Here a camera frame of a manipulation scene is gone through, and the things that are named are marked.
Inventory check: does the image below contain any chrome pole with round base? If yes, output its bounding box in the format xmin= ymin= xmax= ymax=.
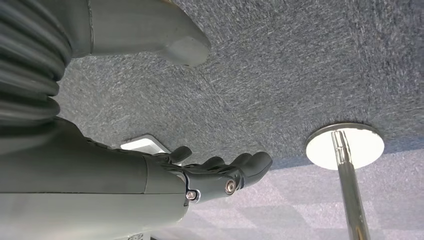
xmin=305 ymin=122 xmax=386 ymax=240

